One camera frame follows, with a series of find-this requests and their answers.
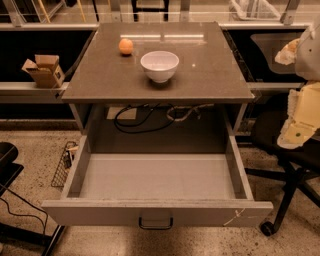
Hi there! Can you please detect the grey top drawer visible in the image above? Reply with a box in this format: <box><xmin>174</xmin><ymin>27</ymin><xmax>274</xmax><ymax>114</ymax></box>
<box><xmin>42</xmin><ymin>137</ymin><xmax>273</xmax><ymax>230</ymax></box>

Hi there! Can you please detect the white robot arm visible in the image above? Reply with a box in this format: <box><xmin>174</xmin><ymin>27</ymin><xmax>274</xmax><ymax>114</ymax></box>
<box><xmin>275</xmin><ymin>20</ymin><xmax>320</xmax><ymax>149</ymax></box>

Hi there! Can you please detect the grey drawer cabinet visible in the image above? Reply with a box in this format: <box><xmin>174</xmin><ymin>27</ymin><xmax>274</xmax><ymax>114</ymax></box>
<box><xmin>62</xmin><ymin>22</ymin><xmax>253</xmax><ymax>154</ymax></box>

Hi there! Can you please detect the black office chair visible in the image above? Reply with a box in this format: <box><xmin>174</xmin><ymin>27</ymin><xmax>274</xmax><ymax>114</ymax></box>
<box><xmin>245</xmin><ymin>93</ymin><xmax>320</xmax><ymax>236</ymax></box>

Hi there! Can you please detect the white ceramic bowl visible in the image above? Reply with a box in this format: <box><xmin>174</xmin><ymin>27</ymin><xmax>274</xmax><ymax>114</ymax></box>
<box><xmin>140</xmin><ymin>51</ymin><xmax>180</xmax><ymax>83</ymax></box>

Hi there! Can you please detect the orange fruit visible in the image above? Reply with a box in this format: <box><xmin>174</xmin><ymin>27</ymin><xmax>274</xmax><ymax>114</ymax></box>
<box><xmin>118</xmin><ymin>38</ymin><xmax>133</xmax><ymax>55</ymax></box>

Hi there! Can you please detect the open cardboard box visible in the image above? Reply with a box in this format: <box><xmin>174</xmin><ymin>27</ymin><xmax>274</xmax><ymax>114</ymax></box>
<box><xmin>22</xmin><ymin>54</ymin><xmax>65</xmax><ymax>88</ymax></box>

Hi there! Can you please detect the grey braided cable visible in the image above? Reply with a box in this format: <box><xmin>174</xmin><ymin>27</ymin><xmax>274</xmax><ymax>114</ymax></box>
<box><xmin>165</xmin><ymin>103</ymin><xmax>215</xmax><ymax>123</ymax></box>

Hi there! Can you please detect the black cable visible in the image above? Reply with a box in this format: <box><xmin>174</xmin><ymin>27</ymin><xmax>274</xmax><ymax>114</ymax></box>
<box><xmin>113</xmin><ymin>103</ymin><xmax>177</xmax><ymax>135</ymax></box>

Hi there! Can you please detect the wire mesh basket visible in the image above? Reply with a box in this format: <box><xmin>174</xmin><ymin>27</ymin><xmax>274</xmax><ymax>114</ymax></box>
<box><xmin>51</xmin><ymin>141</ymin><xmax>78</xmax><ymax>190</ymax></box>

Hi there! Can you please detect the black stand with cable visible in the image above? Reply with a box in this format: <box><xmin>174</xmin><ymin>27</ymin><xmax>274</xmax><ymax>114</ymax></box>
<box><xmin>0</xmin><ymin>141</ymin><xmax>66</xmax><ymax>256</ymax></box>

